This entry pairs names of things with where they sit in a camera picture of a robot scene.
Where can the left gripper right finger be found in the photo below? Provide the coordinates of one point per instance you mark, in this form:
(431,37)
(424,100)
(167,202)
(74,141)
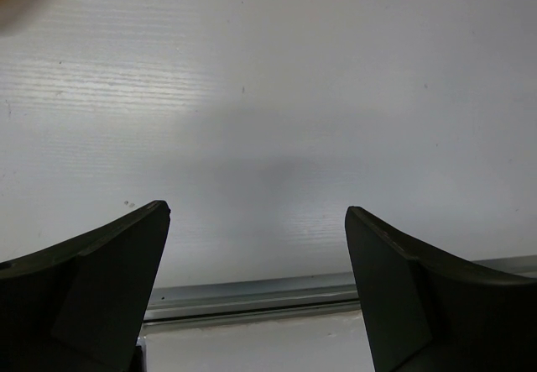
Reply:
(427,310)

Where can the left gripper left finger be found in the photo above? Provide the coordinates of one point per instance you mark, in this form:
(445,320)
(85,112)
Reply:
(79,305)

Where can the aluminium rail front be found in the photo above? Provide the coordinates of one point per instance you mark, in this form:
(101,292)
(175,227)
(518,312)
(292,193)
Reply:
(313,294)

